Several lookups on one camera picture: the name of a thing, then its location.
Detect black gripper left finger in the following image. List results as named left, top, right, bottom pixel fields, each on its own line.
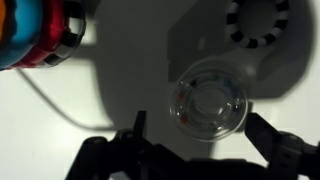
left=133, top=110, right=148, bottom=139

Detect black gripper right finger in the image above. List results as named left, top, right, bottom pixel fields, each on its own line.
left=244, top=112, right=284, bottom=168

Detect clear ring with coloured beads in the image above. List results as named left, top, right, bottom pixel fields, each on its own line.
left=169, top=58, right=250, bottom=143

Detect small black white striped ring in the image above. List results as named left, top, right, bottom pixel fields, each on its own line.
left=225, top=0, right=291, bottom=50

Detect large black white base ring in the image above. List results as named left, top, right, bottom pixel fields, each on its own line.
left=42, top=0, right=88, bottom=66

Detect red stacking ring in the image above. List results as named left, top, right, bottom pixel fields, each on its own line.
left=5, top=0, right=68, bottom=70

